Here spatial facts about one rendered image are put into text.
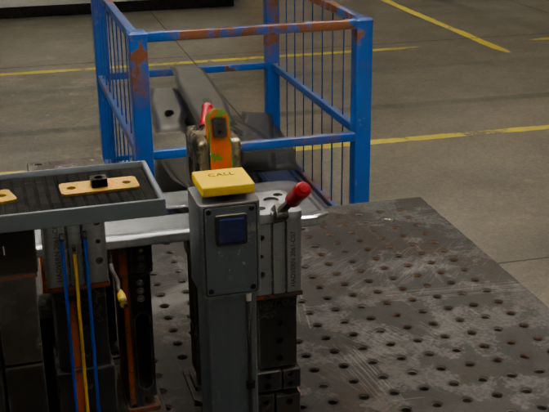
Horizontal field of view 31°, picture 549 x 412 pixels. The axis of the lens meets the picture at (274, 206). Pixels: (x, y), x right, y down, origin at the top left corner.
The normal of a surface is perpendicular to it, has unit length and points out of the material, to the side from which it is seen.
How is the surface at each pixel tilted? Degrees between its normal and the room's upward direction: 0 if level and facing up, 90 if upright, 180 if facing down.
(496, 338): 0
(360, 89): 90
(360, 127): 90
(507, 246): 0
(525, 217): 0
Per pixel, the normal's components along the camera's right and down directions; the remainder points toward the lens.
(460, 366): -0.01, -0.94
